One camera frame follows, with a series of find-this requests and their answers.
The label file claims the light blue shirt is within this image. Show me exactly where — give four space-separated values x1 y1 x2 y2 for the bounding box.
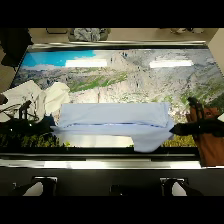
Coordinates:
49 101 176 155

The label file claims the white garment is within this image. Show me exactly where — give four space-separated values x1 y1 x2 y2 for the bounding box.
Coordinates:
0 79 47 123
43 81 72 116

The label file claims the grey patterned garment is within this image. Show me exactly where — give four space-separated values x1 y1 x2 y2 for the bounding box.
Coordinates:
67 27 112 43

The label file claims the silver frame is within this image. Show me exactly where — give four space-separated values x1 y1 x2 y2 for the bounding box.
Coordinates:
0 39 224 197

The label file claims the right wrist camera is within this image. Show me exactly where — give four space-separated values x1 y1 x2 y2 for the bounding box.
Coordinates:
187 96 205 122

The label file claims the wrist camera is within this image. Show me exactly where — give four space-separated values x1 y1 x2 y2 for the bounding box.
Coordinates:
187 96 205 122
18 99 34 121

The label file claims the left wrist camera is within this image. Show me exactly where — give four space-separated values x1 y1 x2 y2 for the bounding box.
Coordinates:
18 99 34 121

